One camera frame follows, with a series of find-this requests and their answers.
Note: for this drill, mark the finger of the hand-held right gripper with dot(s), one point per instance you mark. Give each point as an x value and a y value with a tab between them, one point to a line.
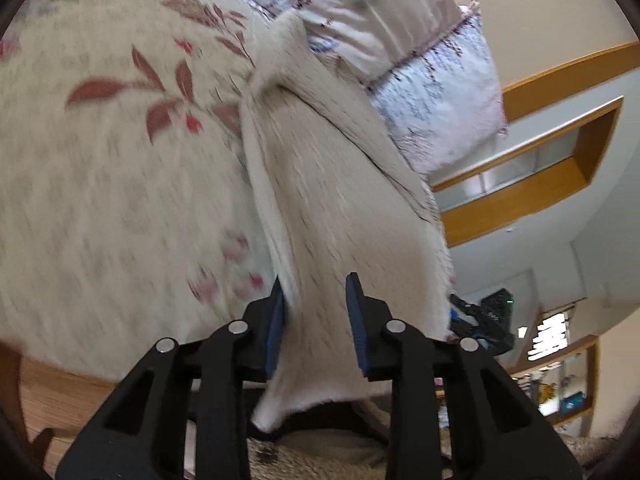
462	317

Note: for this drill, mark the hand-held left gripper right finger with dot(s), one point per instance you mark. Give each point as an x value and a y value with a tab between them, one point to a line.
358	331

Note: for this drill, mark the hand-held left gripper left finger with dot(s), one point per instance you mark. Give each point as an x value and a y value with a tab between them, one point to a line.
274	331

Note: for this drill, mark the cream knitted garment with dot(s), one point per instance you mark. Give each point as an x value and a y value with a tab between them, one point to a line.
340	220

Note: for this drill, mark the bright window with blinds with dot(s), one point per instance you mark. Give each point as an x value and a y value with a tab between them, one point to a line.
548	335

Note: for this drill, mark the wooden shelf with clutter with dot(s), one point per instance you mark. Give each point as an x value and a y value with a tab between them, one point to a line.
560	395

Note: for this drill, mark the beige patterned fuzzy cloth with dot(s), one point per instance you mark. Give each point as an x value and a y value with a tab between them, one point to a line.
320	452

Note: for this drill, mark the floral leaf print blanket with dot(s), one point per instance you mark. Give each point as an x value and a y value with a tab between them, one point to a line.
115	200

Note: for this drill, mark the pink purple patterned pillow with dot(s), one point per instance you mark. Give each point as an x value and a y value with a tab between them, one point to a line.
400	45

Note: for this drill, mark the wooden window frame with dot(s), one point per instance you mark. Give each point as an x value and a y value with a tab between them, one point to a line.
550	185

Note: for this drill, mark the wooden wall trim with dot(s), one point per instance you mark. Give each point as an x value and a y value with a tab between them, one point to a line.
570	77

